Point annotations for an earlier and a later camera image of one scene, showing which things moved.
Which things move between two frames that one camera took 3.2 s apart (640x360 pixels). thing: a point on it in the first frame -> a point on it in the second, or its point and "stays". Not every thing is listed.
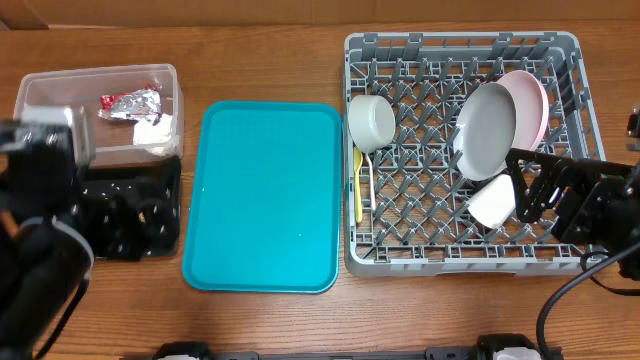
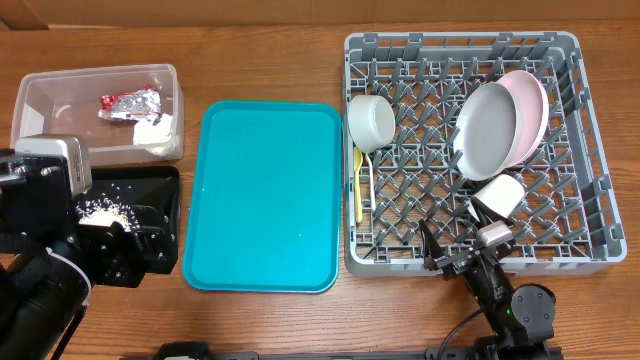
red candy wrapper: x=135 y=105 stays
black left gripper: x=125 y=235 -> x=126 y=265
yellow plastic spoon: x=357 y=159 stays
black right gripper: x=576 y=219 -> x=433 y=257
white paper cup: x=493 y=203 stays
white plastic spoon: x=373 y=192 stays
